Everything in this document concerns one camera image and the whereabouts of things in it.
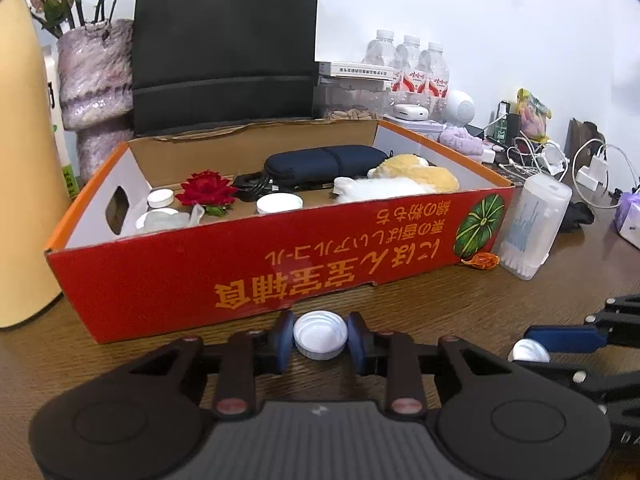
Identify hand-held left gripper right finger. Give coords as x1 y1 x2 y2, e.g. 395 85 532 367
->
346 311 516 418

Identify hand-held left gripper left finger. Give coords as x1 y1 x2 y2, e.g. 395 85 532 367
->
125 310 296 420

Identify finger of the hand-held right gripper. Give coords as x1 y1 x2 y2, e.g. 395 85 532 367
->
524 297 640 354
520 360 640 406

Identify white ribbed bottle cap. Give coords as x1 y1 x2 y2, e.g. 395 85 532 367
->
293 311 347 361

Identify white smooth round cap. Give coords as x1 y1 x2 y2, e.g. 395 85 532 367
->
507 339 551 363

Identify red cardboard box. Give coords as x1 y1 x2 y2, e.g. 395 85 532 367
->
44 119 517 345

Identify small orange wrapper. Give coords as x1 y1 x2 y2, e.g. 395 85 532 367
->
461 253 500 272

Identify clear cotton swab container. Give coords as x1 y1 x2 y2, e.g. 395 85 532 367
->
497 174 573 281

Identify black cloth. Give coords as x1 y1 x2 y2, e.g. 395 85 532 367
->
557 201 596 233

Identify purple tissue pack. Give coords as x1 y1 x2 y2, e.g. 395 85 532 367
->
612 192 640 251

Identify yellow white plush toy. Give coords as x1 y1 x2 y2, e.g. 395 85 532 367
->
332 154 460 205

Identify red artificial rose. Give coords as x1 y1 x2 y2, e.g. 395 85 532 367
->
175 170 240 218

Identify translucent plastic cup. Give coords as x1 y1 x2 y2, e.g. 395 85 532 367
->
134 205 207 233

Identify navy zip case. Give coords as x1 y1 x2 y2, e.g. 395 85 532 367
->
264 145 390 192

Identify brown paper bag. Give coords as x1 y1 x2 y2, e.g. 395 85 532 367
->
566 118 608 181

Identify dark small bottle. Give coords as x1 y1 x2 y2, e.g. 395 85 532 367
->
487 101 521 143

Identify white tin box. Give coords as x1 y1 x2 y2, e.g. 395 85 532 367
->
382 115 443 145

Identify purple scrunchie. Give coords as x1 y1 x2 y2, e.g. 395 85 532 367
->
437 126 486 163

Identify yellow snack bag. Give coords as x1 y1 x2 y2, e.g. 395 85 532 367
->
515 88 553 143

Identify clear jar of nuts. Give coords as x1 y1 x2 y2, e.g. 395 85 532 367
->
315 80 388 122

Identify white earbud case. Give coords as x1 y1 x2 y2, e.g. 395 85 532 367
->
391 103 430 122

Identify white round speaker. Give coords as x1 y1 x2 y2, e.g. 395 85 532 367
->
442 90 476 128

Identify white flat box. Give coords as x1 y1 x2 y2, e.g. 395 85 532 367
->
316 60 396 92

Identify clear water bottle red label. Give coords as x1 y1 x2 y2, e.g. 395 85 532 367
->
366 29 401 116
395 34 425 107
419 40 451 111

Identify white green carton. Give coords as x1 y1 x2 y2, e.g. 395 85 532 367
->
42 45 81 200

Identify cream yellow tall container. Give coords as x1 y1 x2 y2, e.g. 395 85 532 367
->
0 0 71 331

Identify black paper bag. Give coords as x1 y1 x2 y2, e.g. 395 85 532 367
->
131 0 321 137

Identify purple textured vase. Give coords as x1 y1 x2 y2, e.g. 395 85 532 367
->
56 19 135 181

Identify black coiled cable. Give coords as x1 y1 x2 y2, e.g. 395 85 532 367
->
234 171 281 201

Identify white charger with cable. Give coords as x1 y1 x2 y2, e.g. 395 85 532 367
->
575 142 640 196

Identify white tangled cables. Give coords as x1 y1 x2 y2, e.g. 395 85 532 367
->
492 132 551 178

